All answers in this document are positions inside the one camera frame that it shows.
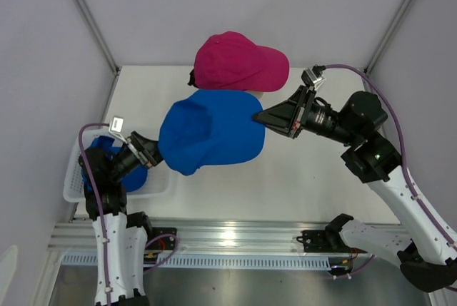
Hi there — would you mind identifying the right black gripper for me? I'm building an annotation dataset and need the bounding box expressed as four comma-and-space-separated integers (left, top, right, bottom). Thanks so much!
251, 86, 359, 147

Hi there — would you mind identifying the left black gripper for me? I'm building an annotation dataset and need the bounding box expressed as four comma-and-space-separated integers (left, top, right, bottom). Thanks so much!
108, 131, 179, 182

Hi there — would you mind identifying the blue baseball cap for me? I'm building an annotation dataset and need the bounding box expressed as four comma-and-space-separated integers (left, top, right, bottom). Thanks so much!
159, 90, 266, 176
84, 136, 148, 193

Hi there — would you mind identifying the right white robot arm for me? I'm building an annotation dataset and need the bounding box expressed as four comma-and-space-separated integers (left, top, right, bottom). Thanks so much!
253, 86, 456, 292

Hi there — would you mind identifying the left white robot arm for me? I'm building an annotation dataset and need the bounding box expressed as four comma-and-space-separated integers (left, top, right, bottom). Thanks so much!
79, 131, 163, 305

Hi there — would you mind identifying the white plastic basket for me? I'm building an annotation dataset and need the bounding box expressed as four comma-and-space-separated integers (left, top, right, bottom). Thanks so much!
63, 128, 176, 203

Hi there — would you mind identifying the cream mannequin head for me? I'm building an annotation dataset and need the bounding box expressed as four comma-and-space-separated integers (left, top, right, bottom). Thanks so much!
248, 91, 264, 101

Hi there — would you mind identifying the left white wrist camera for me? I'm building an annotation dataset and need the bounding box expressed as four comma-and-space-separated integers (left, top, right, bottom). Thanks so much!
109, 116, 126, 143

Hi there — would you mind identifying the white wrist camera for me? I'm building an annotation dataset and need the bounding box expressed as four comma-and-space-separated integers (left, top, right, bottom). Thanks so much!
301, 65, 326, 91
109, 116, 126, 143

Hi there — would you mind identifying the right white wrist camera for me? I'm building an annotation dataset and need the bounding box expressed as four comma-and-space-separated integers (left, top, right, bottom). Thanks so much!
301, 65, 326, 91

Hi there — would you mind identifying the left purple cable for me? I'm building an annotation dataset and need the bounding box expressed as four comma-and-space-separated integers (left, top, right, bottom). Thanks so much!
78, 123, 178, 303

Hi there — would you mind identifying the purple cable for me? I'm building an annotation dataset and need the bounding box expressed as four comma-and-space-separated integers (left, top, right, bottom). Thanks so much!
78, 123, 178, 303
323, 63, 457, 292

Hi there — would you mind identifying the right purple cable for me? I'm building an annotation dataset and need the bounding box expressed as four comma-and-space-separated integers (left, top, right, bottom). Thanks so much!
323, 63, 457, 292

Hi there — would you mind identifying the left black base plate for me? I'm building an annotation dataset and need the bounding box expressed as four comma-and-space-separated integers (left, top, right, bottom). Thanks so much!
146, 227, 178, 251

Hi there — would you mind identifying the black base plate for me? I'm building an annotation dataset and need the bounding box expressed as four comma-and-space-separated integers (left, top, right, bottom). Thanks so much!
296, 230, 354, 253
146, 227, 178, 251

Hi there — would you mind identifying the white slotted cable duct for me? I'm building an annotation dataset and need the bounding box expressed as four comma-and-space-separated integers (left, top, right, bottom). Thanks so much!
62, 252, 331, 271

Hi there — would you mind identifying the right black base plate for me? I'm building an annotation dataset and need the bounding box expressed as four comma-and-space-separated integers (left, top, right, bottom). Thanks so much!
296, 230, 354, 253

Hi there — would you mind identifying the left aluminium frame post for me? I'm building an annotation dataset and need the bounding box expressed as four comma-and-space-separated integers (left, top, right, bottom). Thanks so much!
73, 0, 119, 75

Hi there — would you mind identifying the aluminium frame post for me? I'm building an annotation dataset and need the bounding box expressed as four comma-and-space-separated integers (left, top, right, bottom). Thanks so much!
73, 0, 119, 75
364, 0, 417, 76

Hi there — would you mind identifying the right aluminium frame post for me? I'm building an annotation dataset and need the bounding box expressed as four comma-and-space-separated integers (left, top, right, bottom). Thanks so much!
364, 0, 417, 76

